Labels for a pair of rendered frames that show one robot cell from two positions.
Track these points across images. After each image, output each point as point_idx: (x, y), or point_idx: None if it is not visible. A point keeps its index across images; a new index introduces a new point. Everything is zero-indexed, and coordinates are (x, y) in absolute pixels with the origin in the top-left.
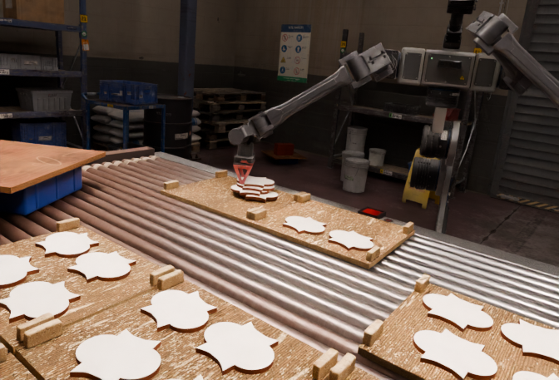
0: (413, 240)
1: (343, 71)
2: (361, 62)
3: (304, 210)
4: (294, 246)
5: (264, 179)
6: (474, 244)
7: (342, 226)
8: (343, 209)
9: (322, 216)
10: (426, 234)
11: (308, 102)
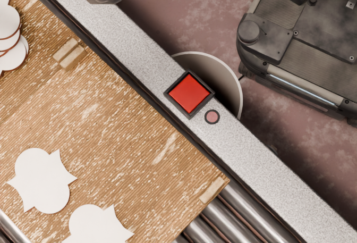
0: (215, 208)
1: None
2: None
3: (62, 108)
4: (17, 237)
5: (5, 7)
6: (322, 214)
7: (106, 175)
8: (135, 97)
9: (85, 133)
10: (254, 177)
11: None
